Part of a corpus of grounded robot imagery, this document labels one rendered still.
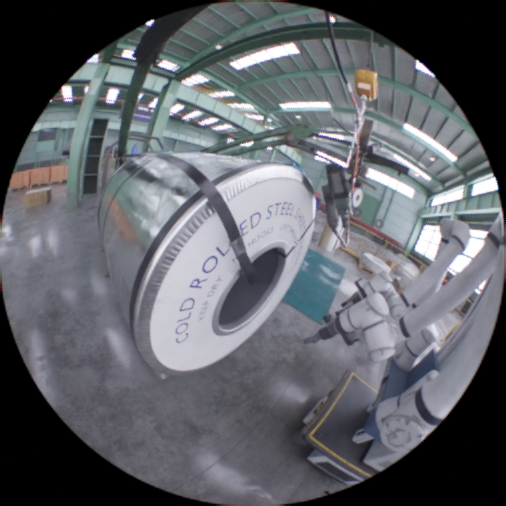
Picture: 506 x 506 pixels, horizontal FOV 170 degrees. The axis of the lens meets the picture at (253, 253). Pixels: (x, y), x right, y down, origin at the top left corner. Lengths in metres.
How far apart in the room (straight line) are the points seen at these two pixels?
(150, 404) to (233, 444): 0.57
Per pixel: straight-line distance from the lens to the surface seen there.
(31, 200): 6.40
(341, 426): 1.26
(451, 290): 0.64
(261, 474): 1.36
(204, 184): 0.39
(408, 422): 0.58
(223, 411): 1.31
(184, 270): 0.43
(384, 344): 0.58
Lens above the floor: 1.27
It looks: 23 degrees down
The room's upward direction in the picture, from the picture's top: 18 degrees clockwise
